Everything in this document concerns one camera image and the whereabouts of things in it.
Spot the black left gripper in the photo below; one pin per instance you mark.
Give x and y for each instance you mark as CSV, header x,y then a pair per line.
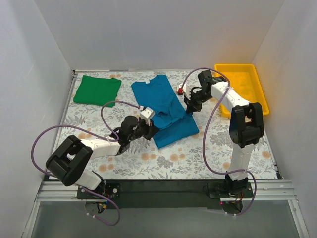
x,y
150,131

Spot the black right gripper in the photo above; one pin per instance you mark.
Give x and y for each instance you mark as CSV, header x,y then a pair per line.
x,y
193,101

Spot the blue t shirt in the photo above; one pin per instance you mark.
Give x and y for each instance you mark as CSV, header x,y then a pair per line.
x,y
170,117

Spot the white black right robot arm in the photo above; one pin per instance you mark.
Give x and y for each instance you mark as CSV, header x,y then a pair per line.
x,y
245,130

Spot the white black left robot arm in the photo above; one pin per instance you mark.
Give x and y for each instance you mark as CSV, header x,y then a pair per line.
x,y
68,162

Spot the floral patterned table mat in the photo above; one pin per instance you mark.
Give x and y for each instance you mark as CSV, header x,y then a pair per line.
x,y
204,155

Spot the green folded t shirt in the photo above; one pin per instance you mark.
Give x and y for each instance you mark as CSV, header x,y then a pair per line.
x,y
97,91

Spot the yellow plastic bin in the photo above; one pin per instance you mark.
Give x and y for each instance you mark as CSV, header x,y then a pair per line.
x,y
245,81

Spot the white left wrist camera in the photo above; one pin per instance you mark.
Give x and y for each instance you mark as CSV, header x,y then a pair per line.
x,y
146,113

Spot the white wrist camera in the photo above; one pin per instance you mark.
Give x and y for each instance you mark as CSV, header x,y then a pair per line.
x,y
146,113
183,89

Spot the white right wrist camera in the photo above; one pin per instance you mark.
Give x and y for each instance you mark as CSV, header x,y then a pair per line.
x,y
183,89

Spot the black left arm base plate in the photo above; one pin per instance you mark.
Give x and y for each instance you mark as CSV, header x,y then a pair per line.
x,y
109,190

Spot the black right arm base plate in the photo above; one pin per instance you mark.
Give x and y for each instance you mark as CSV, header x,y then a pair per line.
x,y
218,189

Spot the aluminium frame rail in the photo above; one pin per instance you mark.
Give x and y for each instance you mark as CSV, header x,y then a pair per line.
x,y
168,209

